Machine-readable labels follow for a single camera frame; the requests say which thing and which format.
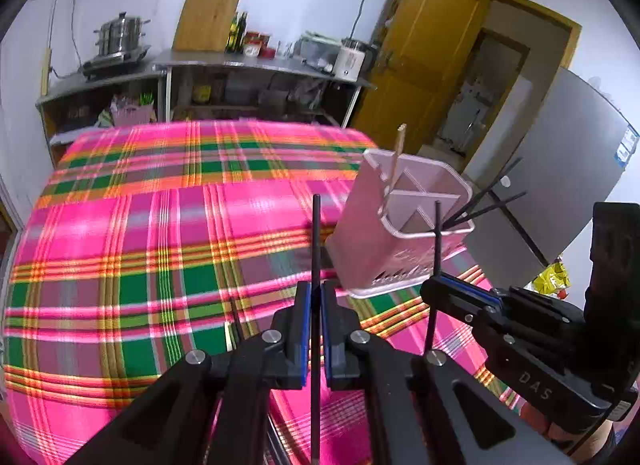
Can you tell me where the stainless steel steamer pot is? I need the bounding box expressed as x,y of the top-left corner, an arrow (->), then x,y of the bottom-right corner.
94,12 -> 151,57

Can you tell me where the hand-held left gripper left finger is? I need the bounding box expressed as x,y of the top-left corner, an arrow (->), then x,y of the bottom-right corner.
65,281 -> 313,465

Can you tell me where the pink basket with vegetables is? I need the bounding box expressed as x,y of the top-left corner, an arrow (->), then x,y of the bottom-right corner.
110,95 -> 157,126

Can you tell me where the white electric kettle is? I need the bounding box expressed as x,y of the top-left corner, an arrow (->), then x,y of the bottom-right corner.
332,38 -> 378,82

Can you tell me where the pink green plaid tablecloth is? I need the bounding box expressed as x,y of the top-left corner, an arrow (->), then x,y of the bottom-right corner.
2,120 -> 523,465

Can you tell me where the yellow snack bag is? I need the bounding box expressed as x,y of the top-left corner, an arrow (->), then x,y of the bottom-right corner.
532,260 -> 571,298

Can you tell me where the low stainless steel counter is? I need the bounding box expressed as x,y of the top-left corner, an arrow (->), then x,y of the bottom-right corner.
36,70 -> 166,166

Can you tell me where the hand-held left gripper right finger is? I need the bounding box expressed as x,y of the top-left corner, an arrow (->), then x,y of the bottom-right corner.
320,279 -> 576,465

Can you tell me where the tall stainless steel counter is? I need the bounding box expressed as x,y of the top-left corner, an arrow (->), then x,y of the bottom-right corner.
152,49 -> 378,128

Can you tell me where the brown wooden door frame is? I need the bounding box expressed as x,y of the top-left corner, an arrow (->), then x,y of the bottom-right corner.
435,0 -> 583,166

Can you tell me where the grey plastic container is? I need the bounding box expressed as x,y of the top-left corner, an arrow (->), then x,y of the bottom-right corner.
292,31 -> 346,71

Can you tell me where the black induction cooker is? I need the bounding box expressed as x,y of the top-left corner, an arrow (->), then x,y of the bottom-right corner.
81,45 -> 152,81

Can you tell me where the light wooden chopstick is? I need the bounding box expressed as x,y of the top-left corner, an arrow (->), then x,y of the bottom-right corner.
380,124 -> 407,218

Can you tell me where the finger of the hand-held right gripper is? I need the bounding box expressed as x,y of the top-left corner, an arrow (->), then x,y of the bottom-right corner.
436,271 -> 504,309
420,278 -> 494,327

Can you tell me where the black chopstick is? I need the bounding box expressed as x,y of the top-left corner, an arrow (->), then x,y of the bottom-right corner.
445,158 -> 523,226
447,190 -> 528,228
445,176 -> 512,227
426,201 -> 443,357
310,195 -> 322,465

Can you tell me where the dark oil bottle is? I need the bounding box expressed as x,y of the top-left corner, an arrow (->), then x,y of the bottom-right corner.
226,12 -> 241,53

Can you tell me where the person's right forearm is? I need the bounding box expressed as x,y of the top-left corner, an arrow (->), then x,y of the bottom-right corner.
547,415 -> 618,465

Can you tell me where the wooden cutting board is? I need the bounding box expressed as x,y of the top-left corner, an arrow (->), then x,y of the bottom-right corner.
172,0 -> 244,52

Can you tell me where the brown wooden door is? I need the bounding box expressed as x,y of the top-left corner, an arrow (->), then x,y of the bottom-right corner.
350,0 -> 486,156

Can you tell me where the grey refrigerator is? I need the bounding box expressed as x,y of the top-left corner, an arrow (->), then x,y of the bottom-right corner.
465,68 -> 640,266

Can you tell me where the pink plastic utensil holder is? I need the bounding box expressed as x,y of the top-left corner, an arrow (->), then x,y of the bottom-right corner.
325,148 -> 476,300

